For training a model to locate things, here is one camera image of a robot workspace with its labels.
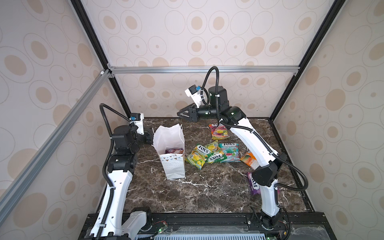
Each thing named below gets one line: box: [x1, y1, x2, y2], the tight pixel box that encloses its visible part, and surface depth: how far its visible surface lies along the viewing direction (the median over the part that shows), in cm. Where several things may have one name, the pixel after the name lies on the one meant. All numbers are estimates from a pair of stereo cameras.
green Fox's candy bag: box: [205, 140, 228, 164], surface depth 97 cm
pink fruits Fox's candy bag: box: [164, 148, 184, 154], surface depth 97 cm
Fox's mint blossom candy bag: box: [219, 143, 241, 163], surface depth 98 cm
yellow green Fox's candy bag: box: [185, 145, 210, 170], surface depth 96 cm
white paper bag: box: [151, 123, 186, 180], surface depth 82 cm
